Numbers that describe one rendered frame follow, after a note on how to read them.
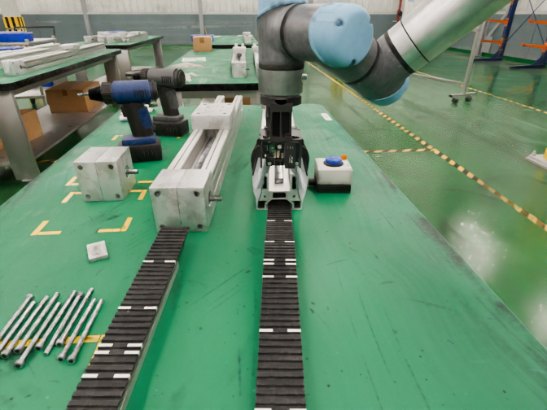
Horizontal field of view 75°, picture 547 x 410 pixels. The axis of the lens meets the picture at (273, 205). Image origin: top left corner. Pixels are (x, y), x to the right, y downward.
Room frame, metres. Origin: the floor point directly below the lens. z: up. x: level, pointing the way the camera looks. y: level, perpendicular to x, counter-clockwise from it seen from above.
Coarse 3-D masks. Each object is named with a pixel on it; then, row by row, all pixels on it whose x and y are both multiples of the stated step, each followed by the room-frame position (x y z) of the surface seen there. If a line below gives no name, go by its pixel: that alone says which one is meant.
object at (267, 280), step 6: (264, 276) 0.41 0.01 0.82; (270, 276) 0.41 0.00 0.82; (276, 276) 0.41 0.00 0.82; (282, 276) 0.41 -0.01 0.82; (288, 276) 0.41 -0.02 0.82; (294, 276) 0.41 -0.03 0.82; (264, 282) 0.40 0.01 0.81; (270, 282) 0.40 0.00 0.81; (276, 282) 0.40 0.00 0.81; (282, 282) 0.40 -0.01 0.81; (288, 282) 0.40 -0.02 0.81; (294, 282) 0.40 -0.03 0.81
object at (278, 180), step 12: (264, 120) 1.09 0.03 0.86; (276, 168) 0.77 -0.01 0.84; (288, 168) 0.78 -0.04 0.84; (276, 180) 0.72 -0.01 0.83; (288, 180) 0.74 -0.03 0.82; (264, 192) 0.68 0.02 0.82; (276, 192) 0.68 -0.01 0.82; (288, 192) 0.68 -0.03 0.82; (264, 204) 0.70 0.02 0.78; (300, 204) 0.68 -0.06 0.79
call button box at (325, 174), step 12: (324, 168) 0.77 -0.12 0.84; (336, 168) 0.77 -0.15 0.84; (348, 168) 0.77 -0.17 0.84; (312, 180) 0.79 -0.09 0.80; (324, 180) 0.76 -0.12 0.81; (336, 180) 0.76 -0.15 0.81; (348, 180) 0.76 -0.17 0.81; (324, 192) 0.76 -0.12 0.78; (336, 192) 0.76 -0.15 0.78; (348, 192) 0.76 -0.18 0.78
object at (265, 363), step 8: (264, 360) 0.27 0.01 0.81; (272, 360) 0.27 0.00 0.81; (280, 360) 0.27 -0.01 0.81; (288, 360) 0.27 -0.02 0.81; (296, 360) 0.27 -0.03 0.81; (264, 368) 0.26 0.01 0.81; (272, 368) 0.26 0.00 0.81; (280, 368) 0.26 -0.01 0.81; (288, 368) 0.26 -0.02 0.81; (296, 368) 0.26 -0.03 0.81
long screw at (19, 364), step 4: (56, 304) 0.39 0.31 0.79; (60, 304) 0.39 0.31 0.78; (56, 308) 0.38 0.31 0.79; (52, 312) 0.37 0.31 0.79; (48, 316) 0.36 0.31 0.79; (52, 316) 0.36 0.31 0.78; (48, 320) 0.36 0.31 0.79; (44, 324) 0.35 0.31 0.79; (40, 328) 0.34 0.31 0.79; (44, 328) 0.34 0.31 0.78; (40, 332) 0.33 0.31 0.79; (36, 336) 0.33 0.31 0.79; (40, 336) 0.33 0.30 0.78; (32, 340) 0.32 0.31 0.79; (36, 340) 0.32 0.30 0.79; (32, 344) 0.31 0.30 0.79; (28, 348) 0.31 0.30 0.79; (32, 348) 0.31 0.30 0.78; (24, 352) 0.30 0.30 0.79; (28, 352) 0.30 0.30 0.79; (24, 356) 0.30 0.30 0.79; (16, 360) 0.29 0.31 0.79; (20, 360) 0.29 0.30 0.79; (16, 364) 0.28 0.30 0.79; (20, 364) 0.29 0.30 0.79; (16, 368) 0.28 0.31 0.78; (20, 368) 0.28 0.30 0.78
